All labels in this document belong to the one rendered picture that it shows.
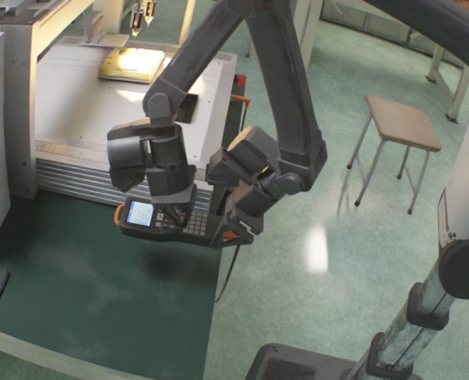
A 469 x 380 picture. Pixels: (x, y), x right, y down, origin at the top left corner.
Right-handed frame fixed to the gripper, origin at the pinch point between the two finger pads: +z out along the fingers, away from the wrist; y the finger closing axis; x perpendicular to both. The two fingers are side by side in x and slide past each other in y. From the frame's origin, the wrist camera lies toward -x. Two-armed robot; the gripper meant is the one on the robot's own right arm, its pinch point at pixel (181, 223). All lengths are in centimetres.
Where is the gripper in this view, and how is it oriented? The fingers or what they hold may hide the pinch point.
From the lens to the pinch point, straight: 100.8
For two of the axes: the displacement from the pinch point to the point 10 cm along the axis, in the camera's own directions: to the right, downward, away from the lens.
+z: 1.0, 7.7, 6.2
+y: -0.7, 6.3, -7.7
